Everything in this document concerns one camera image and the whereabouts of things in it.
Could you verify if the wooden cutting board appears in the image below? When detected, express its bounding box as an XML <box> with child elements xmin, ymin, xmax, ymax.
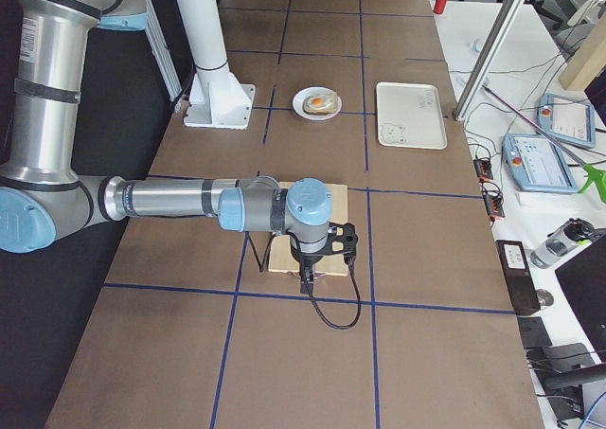
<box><xmin>268</xmin><ymin>184</ymin><xmax>348</xmax><ymax>277</ymax></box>

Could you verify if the blue teach pendant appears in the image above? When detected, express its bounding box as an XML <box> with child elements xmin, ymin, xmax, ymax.
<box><xmin>537</xmin><ymin>93</ymin><xmax>597</xmax><ymax>150</ymax></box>
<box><xmin>502</xmin><ymin>134</ymin><xmax>579</xmax><ymax>194</ymax></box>

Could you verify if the aluminium frame post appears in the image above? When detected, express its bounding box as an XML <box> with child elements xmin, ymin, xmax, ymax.
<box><xmin>454</xmin><ymin>0</ymin><xmax>525</xmax><ymax>121</ymax></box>

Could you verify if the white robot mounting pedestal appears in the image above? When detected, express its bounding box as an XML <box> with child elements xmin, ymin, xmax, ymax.
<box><xmin>177</xmin><ymin>0</ymin><xmax>256</xmax><ymax>130</ymax></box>

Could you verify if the green handled reacher grabber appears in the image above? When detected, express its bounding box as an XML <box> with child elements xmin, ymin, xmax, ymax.
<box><xmin>482</xmin><ymin>85</ymin><xmax>606</xmax><ymax>203</ymax></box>

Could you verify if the far blue teach pendant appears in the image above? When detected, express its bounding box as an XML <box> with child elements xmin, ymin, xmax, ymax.
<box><xmin>537</xmin><ymin>93</ymin><xmax>597</xmax><ymax>150</ymax></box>

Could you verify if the white round plate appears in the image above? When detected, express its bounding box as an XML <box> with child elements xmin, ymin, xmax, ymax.
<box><xmin>293</xmin><ymin>86</ymin><xmax>342</xmax><ymax>121</ymax></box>

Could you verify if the black box with label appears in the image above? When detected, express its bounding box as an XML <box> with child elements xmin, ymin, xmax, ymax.
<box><xmin>495</xmin><ymin>240</ymin><xmax>541</xmax><ymax>316</ymax></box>

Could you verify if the grey water bottle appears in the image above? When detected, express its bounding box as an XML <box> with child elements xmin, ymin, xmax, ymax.
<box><xmin>530</xmin><ymin>218</ymin><xmax>605</xmax><ymax>269</ymax></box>

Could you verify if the near blue teach pendant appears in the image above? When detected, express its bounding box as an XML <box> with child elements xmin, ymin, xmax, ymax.
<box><xmin>502</xmin><ymin>134</ymin><xmax>579</xmax><ymax>194</ymax></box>

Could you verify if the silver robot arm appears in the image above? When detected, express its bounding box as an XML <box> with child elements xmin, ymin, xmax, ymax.
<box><xmin>1</xmin><ymin>0</ymin><xmax>335</xmax><ymax>294</ymax></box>

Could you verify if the toast slice on plate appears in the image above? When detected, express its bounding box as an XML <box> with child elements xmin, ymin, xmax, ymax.
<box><xmin>302</xmin><ymin>92</ymin><xmax>339</xmax><ymax>115</ymax></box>

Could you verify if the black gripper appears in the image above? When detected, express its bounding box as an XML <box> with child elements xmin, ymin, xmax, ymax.
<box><xmin>292</xmin><ymin>234</ymin><xmax>328</xmax><ymax>294</ymax></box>

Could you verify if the fried egg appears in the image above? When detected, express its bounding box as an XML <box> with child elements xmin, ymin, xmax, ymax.
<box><xmin>305</xmin><ymin>95</ymin><xmax>331</xmax><ymax>110</ymax></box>

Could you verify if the cream bear serving tray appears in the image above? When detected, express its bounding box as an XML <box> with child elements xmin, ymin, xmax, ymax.
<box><xmin>376</xmin><ymin>81</ymin><xmax>447</xmax><ymax>151</ymax></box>

